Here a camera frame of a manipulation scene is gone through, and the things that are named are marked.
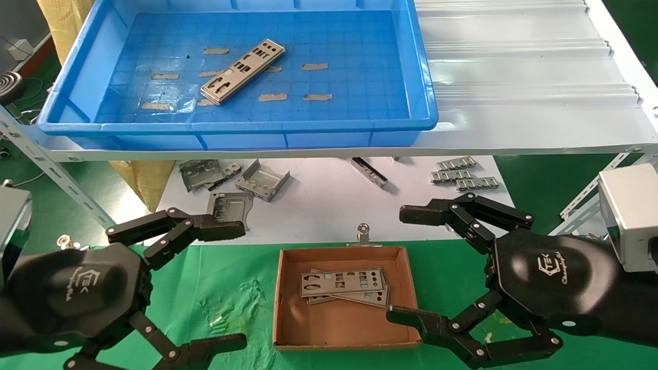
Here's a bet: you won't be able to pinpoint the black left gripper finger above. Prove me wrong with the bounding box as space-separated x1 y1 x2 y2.
105 207 246 270

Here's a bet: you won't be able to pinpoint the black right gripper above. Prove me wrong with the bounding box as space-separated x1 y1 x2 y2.
386 193 658 369

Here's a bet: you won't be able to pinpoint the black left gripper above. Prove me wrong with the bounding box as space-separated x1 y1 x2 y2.
0 242 248 370

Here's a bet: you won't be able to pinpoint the brown cardboard box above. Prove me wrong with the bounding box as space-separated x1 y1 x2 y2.
272 246 422 353

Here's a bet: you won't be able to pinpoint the blue plastic tray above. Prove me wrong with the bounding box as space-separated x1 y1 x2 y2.
37 0 439 151

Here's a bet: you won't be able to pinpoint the green table cloth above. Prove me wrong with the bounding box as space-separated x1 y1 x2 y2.
0 242 658 370

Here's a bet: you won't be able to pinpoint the silver binder clip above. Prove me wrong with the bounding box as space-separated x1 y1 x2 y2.
348 223 383 248
58 234 92 251

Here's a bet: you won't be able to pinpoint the gray metal connector strip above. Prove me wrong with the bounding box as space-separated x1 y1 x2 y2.
436 157 478 171
456 177 502 192
430 170 474 184

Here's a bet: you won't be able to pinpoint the white paper sheet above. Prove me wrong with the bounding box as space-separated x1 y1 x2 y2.
144 156 516 246

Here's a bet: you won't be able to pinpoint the long gray metal bar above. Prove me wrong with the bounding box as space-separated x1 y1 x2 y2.
351 157 388 188

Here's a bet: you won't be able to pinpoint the clear plastic film patch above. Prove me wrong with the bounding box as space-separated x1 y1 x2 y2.
163 95 197 115

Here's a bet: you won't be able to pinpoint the stacked metal I/O shield plates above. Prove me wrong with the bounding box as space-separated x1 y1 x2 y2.
199 39 285 106

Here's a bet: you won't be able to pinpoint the slotted steel angle brace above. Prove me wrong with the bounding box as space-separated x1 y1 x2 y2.
553 152 658 237
0 105 116 229

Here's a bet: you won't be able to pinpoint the black coiled object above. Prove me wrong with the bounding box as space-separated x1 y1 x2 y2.
0 71 24 106

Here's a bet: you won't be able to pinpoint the white power socket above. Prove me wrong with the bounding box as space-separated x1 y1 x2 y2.
8 39 35 61

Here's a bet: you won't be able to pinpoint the flat gray metal bracket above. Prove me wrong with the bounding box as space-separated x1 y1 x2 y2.
207 192 254 232

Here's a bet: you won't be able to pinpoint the gray stamped metal bracket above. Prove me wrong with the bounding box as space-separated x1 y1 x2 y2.
178 159 227 192

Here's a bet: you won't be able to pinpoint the gray folded metal bracket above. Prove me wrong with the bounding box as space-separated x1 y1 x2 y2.
235 159 291 202

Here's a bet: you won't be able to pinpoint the white floor cable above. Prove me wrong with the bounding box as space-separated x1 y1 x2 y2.
0 171 48 190

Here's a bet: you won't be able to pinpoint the gray left wrist camera box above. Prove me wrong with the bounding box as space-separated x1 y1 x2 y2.
0 185 33 288

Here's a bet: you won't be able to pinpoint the gray wrist camera box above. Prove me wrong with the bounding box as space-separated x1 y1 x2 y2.
598 163 658 274
0 185 33 288

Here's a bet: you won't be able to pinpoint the gray right wrist camera box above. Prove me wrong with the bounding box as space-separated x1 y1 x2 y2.
598 163 658 274

